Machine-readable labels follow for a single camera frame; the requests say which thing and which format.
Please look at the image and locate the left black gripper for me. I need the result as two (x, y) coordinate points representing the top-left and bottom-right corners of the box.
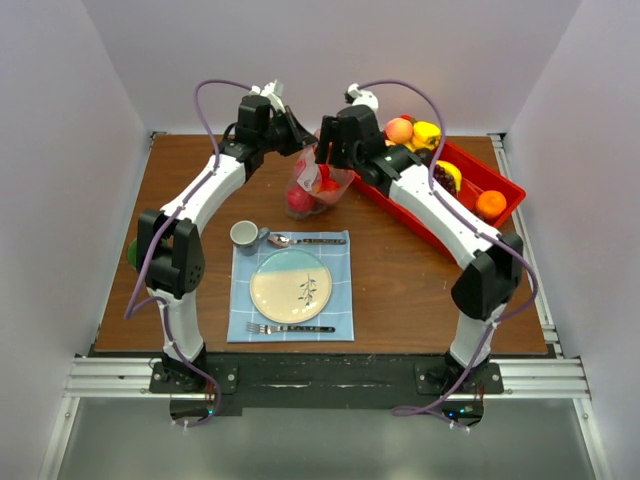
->
(259, 106), (318, 158)

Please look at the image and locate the strawberry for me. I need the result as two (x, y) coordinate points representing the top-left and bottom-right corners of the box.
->
(318, 164), (331, 182)

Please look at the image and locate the red apple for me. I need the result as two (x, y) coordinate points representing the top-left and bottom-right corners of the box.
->
(319, 178), (341, 193)
(286, 186), (315, 214)

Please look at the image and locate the clear zip top bag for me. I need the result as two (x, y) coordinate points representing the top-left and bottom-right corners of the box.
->
(285, 146), (355, 220)

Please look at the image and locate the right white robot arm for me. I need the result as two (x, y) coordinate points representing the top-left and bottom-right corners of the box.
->
(315, 105), (523, 393)

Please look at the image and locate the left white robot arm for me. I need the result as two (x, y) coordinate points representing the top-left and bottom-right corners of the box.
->
(136, 91), (316, 392)

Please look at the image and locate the yellow bell pepper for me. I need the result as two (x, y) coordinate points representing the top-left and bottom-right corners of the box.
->
(411, 121), (441, 151)

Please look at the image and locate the upper purple grape bunch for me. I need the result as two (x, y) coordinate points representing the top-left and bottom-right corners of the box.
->
(433, 165), (458, 197)

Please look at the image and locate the metal spoon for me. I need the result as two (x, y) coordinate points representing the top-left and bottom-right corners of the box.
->
(267, 233), (347, 248)

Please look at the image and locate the yellow banana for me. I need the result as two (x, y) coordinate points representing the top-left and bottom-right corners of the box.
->
(436, 160), (462, 193)

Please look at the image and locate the small grey cup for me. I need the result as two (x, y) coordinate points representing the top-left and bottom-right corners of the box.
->
(229, 220), (271, 256)

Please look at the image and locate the red plastic fruit tray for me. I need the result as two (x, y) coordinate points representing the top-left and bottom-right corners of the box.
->
(351, 136), (526, 261)

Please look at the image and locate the cream and teal plate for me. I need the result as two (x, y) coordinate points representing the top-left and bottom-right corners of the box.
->
(249, 249), (333, 325)

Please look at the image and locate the orange fruit right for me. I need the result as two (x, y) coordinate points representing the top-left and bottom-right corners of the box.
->
(475, 190), (507, 222)

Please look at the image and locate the metal fork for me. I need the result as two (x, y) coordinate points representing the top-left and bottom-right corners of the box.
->
(246, 322), (336, 335)

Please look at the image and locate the green floral mug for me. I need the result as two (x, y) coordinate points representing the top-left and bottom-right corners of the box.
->
(126, 239), (137, 269)

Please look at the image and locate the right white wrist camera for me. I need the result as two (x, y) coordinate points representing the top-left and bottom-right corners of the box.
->
(344, 83), (379, 113)

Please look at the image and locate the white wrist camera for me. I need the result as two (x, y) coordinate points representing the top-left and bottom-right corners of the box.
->
(344, 83), (379, 113)
(250, 80), (285, 111)

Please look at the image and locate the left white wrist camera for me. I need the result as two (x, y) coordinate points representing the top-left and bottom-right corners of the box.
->
(250, 80), (285, 111)

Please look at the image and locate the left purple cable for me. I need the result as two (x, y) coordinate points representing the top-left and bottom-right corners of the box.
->
(123, 79), (254, 426)

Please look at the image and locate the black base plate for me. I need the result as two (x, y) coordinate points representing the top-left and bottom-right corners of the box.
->
(149, 351), (505, 419)

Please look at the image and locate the aluminium frame rail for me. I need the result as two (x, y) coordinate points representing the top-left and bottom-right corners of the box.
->
(37, 132), (614, 480)

